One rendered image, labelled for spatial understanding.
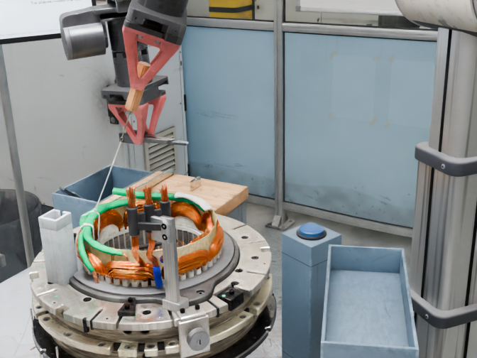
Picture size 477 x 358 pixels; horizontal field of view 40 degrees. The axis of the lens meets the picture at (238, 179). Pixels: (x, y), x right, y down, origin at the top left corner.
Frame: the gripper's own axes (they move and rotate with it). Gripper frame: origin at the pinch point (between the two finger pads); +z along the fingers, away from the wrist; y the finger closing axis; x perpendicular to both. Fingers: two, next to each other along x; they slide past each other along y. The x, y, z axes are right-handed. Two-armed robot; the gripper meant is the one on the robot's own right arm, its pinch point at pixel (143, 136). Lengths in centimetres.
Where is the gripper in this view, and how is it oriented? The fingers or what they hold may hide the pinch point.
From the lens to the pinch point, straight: 110.7
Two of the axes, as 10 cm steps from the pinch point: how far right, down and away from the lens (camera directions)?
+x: 8.8, 1.0, -4.6
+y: -4.6, 3.7, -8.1
